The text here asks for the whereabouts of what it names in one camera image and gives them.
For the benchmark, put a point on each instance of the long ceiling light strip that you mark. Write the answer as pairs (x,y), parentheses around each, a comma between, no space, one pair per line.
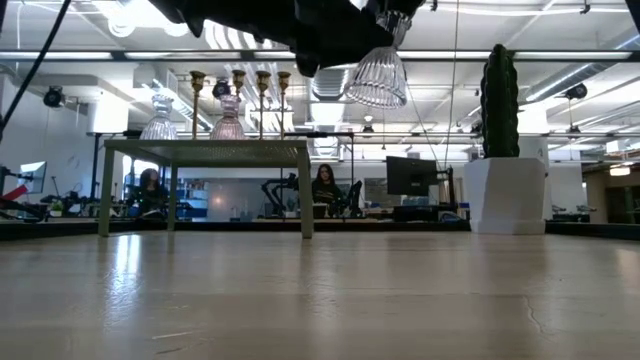
(100,55)

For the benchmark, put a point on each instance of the black aluminium table frame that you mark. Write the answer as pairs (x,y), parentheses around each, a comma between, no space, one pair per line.
(50,230)

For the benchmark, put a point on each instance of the glowing wall lamp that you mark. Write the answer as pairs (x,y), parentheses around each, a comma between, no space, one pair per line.
(620,171)

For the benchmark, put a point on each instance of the sage green metal side table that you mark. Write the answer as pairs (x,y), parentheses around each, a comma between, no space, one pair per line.
(210,152)

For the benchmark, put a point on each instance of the green cactus plant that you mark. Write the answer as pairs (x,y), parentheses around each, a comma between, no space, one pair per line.
(500,110)

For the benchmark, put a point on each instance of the white angular plant pot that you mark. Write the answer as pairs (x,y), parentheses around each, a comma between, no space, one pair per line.
(505,195)

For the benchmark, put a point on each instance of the red object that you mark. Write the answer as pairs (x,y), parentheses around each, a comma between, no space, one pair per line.
(12,193)

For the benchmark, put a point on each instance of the silver ceiling air duct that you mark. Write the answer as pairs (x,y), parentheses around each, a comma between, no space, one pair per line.
(330,85)

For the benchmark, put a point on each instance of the black background robot arm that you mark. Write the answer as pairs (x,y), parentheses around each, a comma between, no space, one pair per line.
(272,192)
(356,197)

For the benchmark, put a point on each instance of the clear ribbed glass candle holder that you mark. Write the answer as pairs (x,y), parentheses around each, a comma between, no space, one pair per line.
(377,80)
(159,127)

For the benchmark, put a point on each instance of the black computer monitor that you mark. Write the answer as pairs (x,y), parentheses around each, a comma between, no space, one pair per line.
(410,175)

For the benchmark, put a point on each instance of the person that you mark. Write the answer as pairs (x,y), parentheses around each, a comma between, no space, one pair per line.
(326,190)
(150,195)

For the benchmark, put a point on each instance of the pink ribbed glass candle holder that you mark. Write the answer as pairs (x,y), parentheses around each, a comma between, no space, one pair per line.
(228,127)

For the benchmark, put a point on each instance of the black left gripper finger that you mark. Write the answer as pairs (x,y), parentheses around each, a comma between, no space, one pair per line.
(397,6)
(350,35)

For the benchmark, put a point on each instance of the small tilted monitor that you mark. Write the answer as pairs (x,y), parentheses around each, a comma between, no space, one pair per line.
(32,177)

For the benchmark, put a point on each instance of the black ceiling spotlight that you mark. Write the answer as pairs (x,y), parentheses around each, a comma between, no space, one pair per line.
(53,96)
(576,91)
(220,90)

